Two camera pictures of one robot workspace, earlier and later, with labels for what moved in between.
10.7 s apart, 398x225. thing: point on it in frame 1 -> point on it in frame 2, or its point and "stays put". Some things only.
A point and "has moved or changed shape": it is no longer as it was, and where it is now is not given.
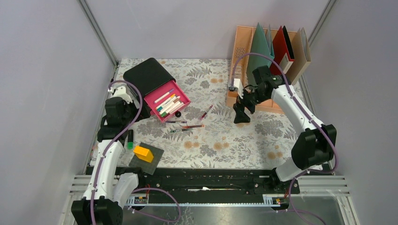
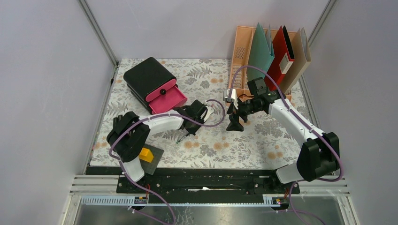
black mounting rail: x=211 y=181 stays put
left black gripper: x=144 y=113 -> x=193 y=131
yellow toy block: x=143 y=153 stays put
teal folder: x=262 y=45 stays put
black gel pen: x=173 y=131 -> x=187 y=134
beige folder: x=302 y=54 stays put
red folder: x=281 y=53 stays put
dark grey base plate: x=145 y=166 stays put
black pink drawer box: x=162 y=96 has moved or changed shape
